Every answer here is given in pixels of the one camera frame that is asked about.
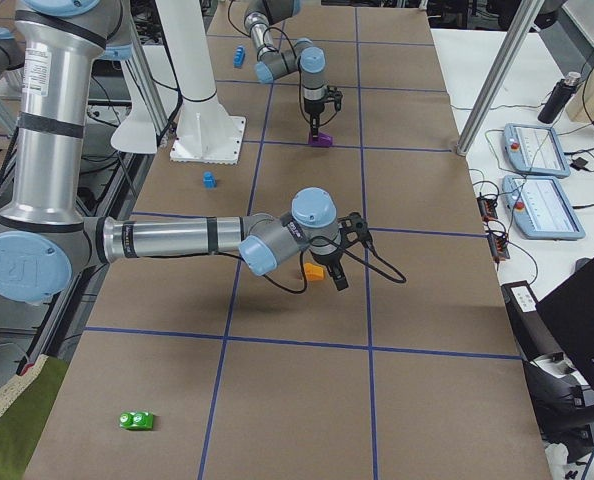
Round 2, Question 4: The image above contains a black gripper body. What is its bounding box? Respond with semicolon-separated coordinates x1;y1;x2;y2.
310;240;344;270
303;97;326;116

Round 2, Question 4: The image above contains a purple trapezoid block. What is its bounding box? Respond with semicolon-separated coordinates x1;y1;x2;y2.
308;132;333;148

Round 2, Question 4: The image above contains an orange trapezoid block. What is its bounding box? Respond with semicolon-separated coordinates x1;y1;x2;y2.
303;262;326;282

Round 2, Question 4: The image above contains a long blue block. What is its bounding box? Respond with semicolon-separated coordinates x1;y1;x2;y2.
233;45;246;69

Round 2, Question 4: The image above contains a small blue block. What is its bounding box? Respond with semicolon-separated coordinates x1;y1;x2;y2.
202;171;217;189

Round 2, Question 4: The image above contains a small electronics board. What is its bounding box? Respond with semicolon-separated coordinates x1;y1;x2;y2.
477;195;510;265

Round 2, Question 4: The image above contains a near teach pendant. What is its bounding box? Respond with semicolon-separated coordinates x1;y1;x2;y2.
502;175;586;241

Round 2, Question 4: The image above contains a teach pendant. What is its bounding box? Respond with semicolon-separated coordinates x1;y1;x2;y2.
502;123;570;178
502;175;586;241

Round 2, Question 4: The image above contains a far teach pendant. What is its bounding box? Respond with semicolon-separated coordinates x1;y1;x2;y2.
502;123;570;178

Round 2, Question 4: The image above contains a black water bottle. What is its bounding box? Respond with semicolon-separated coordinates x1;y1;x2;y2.
537;71;581;124

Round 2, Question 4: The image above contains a green block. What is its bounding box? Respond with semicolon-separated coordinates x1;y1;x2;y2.
118;411;155;431

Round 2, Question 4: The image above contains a green cloth with fringe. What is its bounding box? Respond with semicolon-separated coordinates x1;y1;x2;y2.
0;355;68;479

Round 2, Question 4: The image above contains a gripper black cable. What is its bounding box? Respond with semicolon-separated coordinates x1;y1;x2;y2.
264;234;408;295
226;0;343;126

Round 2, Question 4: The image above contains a white camera stand pedestal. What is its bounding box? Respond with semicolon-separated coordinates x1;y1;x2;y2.
156;0;246;164

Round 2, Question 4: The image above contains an aluminium frame post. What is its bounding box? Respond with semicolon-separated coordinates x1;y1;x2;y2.
456;0;545;156

